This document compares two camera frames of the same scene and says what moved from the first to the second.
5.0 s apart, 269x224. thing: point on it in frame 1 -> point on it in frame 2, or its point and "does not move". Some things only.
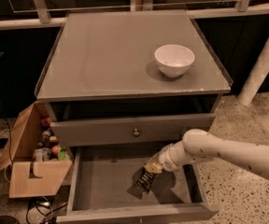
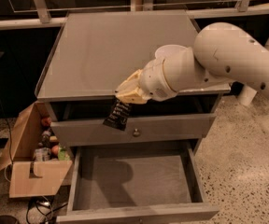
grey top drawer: (130, 130) does not move
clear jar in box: (42, 154) does not move
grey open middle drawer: (102, 189) does not move
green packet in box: (63, 155) does not move
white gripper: (164, 159) -> (154, 82)
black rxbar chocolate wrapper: (142, 181) -> (118, 116)
